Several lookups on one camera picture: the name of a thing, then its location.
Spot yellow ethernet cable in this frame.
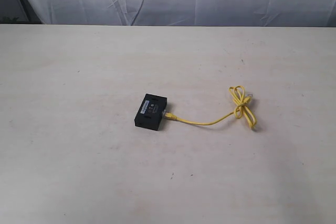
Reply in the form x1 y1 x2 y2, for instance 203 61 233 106
162 85 258 131

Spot small black box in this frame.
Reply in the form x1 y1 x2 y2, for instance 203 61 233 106
134 93 167 131

